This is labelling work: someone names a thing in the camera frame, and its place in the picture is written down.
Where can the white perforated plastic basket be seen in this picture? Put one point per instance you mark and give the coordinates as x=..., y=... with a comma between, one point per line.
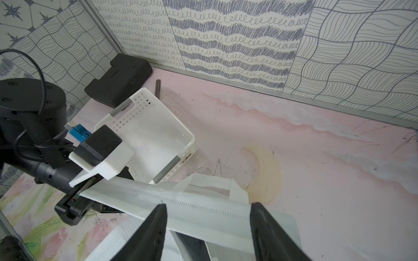
x=161, y=142

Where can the dark metal tool handle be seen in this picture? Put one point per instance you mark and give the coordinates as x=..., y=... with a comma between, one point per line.
x=158, y=88

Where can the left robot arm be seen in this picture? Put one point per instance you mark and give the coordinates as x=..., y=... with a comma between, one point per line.
x=33, y=140

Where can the floral pink table mat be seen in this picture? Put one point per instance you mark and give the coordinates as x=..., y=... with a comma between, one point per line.
x=351, y=183

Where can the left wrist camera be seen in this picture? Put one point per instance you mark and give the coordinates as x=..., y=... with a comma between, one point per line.
x=103, y=152

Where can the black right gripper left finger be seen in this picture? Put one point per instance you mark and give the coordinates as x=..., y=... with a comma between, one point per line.
x=147, y=243

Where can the black plastic tool case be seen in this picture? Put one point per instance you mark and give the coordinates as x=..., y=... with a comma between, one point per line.
x=125, y=77

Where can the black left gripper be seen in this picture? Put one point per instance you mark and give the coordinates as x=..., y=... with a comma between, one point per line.
x=72, y=208

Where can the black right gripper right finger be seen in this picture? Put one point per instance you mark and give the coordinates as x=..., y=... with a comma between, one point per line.
x=270, y=241

